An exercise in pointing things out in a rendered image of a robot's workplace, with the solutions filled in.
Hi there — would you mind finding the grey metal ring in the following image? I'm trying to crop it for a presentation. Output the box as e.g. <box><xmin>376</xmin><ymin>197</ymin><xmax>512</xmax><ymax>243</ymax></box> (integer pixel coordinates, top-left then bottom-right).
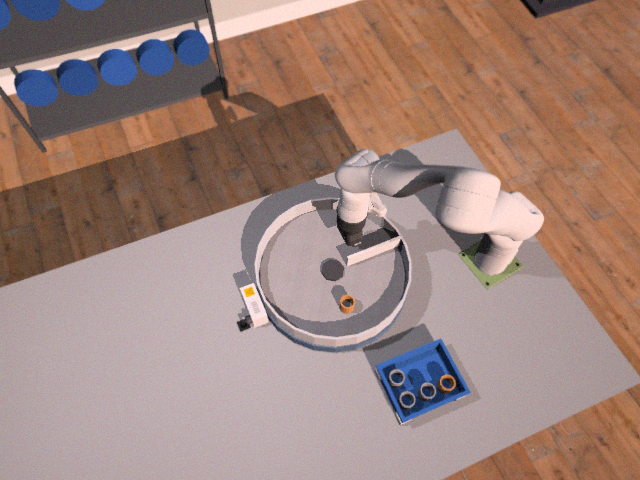
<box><xmin>397</xmin><ymin>391</ymin><xmax>415</xmax><ymax>410</ymax></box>
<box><xmin>387</xmin><ymin>369</ymin><xmax>405</xmax><ymax>388</ymax></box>

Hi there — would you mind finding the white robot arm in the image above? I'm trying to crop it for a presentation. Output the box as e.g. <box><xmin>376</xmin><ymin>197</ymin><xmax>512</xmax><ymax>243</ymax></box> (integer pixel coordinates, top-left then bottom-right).
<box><xmin>335</xmin><ymin>149</ymin><xmax>544</xmax><ymax>275</ymax></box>

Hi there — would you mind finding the blue crate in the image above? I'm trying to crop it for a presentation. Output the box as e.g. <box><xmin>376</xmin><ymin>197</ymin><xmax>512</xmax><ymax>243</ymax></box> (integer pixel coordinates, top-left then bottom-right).
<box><xmin>374</xmin><ymin>340</ymin><xmax>467</xmax><ymax>425</ymax></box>

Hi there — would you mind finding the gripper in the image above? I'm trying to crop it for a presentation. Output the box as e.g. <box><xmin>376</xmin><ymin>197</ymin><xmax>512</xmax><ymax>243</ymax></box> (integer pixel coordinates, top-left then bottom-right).
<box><xmin>337</xmin><ymin>192</ymin><xmax>387</xmax><ymax>246</ymax></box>

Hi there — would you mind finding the grey metal bushing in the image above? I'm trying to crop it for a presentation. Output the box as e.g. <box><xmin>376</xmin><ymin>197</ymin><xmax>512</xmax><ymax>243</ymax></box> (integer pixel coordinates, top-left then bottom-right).
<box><xmin>418</xmin><ymin>383</ymin><xmax>436</xmax><ymax>402</ymax></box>

